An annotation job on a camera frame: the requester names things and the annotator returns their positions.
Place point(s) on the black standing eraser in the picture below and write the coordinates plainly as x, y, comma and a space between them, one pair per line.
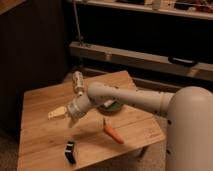
69, 152

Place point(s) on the black handle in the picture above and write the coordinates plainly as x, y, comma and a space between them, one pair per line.
182, 62

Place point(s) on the green bowl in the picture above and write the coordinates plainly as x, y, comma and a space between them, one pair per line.
113, 108

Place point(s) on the white cup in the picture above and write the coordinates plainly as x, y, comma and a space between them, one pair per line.
108, 103

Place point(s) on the wooden table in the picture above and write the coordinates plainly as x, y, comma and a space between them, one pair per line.
43, 141

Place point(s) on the white plastic bottle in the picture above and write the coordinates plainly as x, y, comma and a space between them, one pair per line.
78, 83

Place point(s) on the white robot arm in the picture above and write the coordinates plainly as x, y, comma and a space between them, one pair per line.
189, 113

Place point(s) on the orange carrot toy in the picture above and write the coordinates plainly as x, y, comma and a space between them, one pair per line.
112, 133

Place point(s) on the wooden shelf rail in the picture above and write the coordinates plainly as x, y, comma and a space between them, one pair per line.
140, 60

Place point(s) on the metal pole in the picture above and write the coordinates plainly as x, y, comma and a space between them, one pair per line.
79, 36

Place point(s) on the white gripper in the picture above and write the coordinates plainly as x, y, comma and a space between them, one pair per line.
77, 109

